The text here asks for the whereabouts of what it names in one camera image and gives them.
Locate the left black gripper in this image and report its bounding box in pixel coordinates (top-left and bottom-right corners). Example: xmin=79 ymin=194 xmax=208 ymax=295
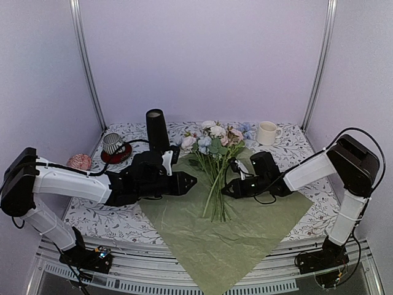
xmin=137 ymin=171 xmax=198 ymax=200

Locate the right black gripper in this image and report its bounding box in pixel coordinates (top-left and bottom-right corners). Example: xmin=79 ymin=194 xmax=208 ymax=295
xmin=221 ymin=175 xmax=269 ymax=199

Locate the peach paper flower bouquet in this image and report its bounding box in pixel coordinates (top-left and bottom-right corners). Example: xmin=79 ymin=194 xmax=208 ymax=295
xmin=180 ymin=120 xmax=251 ymax=222

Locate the green and peach wrapping paper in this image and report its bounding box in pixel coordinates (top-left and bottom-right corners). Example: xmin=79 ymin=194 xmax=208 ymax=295
xmin=139 ymin=155 xmax=313 ymax=294

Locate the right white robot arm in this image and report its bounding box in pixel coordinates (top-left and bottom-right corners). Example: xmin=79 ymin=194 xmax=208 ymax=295
xmin=221 ymin=132 xmax=386 ymax=268

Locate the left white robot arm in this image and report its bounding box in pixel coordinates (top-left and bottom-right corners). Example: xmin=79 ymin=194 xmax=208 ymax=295
xmin=1 ymin=147 xmax=197 ymax=267

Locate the black cylindrical vase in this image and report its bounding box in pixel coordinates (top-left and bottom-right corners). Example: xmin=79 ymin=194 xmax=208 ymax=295
xmin=146 ymin=109 xmax=170 ymax=154

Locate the cream ceramic mug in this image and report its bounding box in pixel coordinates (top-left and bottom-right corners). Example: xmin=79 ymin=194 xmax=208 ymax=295
xmin=256 ymin=121 xmax=283 ymax=146

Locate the floral patterned tablecloth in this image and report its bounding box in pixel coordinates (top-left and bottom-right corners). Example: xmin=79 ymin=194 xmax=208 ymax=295
xmin=64 ymin=122 xmax=339 ymax=245

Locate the red round coaster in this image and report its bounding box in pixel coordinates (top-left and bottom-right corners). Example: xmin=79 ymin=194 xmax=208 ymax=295
xmin=101 ymin=143 xmax=132 ymax=164

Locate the striped black white cup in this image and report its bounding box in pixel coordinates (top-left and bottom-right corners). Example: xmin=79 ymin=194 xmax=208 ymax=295
xmin=103 ymin=133 xmax=125 ymax=155

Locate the pink patterned ball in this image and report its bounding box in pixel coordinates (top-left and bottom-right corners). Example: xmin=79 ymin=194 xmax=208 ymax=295
xmin=67 ymin=154 xmax=92 ymax=170

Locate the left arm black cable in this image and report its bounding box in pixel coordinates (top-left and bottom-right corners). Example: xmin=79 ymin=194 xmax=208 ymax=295
xmin=0 ymin=138 xmax=151 ymax=230

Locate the aluminium front rail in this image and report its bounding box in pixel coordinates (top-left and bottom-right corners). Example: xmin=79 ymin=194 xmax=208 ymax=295
xmin=26 ymin=238 xmax=387 ymax=294

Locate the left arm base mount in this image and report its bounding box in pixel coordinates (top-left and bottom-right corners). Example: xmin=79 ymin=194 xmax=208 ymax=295
xmin=59 ymin=227 xmax=113 ymax=274

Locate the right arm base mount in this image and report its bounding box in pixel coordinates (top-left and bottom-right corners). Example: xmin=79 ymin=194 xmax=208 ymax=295
xmin=294 ymin=238 xmax=349 ymax=289

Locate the right aluminium frame post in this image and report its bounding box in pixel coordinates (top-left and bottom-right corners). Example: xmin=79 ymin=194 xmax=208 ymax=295
xmin=301 ymin=0 xmax=338 ymax=133

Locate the aluminium frame post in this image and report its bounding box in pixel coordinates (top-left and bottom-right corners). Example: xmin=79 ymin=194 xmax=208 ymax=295
xmin=69 ymin=0 xmax=107 ymax=131
xmin=301 ymin=0 xmax=338 ymax=133

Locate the left aluminium frame post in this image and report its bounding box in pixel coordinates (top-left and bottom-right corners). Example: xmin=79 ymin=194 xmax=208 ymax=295
xmin=69 ymin=0 xmax=107 ymax=131

